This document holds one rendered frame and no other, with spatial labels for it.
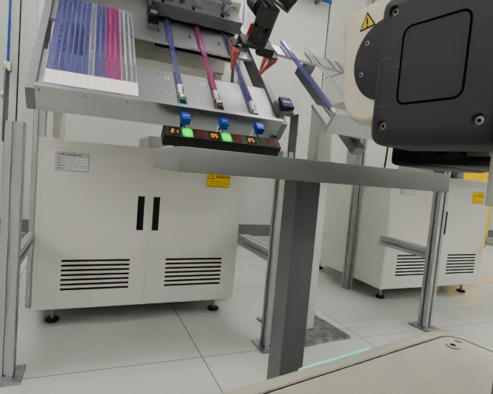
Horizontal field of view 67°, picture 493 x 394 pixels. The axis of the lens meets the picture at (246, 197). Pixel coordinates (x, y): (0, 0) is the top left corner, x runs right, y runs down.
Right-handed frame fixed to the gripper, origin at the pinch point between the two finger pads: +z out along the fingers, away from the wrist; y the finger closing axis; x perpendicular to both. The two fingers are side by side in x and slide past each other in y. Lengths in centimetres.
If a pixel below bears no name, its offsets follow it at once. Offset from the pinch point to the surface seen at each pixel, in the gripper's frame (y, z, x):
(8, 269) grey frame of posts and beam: 59, 42, 45
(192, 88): 16.1, 7.6, 4.3
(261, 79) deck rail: -9.9, 6.0, -7.4
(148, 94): 29.3, 8.0, 11.0
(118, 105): 37.1, 8.5, 17.1
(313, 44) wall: -139, 61, -197
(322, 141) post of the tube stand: -31.7, 14.4, 11.3
